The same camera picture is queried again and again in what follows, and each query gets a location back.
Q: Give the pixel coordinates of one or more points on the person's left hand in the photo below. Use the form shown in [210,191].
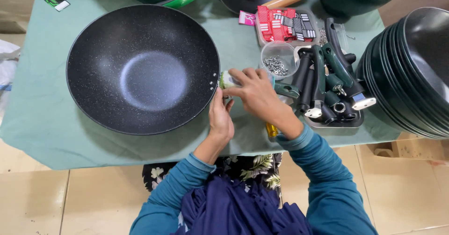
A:
[219,121]

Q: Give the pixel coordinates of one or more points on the clear bag of small parts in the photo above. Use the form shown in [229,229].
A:
[342,35]

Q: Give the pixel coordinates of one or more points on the navy blue garment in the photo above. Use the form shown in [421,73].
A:
[242,210]

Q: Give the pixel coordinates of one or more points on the pink paper tag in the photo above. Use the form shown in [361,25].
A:
[246,18]

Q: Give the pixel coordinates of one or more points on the green tablecloth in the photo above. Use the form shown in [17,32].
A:
[42,105]

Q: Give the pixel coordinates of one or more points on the person's right hand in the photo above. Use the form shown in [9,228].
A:
[261,96]

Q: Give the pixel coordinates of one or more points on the pile of small metal screws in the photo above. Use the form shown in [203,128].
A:
[275,65]

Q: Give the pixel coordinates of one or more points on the stack of dark woks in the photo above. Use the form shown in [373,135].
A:
[410,73]

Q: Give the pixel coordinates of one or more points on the white plastic bag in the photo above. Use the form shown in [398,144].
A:
[7,70]

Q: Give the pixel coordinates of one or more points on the black floral skirt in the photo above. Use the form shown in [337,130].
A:
[259,166]

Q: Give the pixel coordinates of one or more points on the green white hang tag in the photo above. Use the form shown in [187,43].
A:
[57,2]

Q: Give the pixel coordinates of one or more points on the clear plastic cup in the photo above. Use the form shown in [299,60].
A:
[280,50]

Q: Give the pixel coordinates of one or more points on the large black speckled wok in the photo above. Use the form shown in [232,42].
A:
[140,70]

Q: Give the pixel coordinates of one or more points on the metal tray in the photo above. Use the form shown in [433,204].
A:
[352,121]

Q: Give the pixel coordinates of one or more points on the brown cardboard box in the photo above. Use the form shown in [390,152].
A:
[417,149]

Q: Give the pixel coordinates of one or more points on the pile of red black labels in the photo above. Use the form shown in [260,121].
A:
[280,26]

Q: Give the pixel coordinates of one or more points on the clear plastic box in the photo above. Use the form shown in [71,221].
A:
[259,35]

